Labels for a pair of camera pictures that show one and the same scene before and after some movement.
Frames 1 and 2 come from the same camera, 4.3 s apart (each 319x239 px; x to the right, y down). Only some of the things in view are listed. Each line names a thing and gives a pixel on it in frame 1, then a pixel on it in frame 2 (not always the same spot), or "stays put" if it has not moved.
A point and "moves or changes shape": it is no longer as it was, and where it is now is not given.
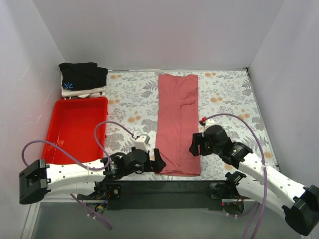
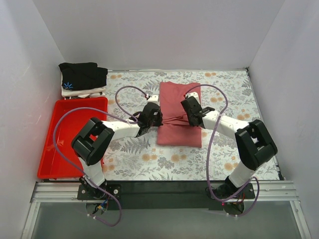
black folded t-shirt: x=82 y=75 stays put
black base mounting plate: x=166 y=194 stays put
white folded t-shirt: x=83 y=93 stays put
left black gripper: x=151 y=164 → x=156 y=119
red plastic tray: x=73 y=129 stays put
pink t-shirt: x=177 y=121 moves or changes shape
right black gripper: x=201 y=144 → x=189 y=115
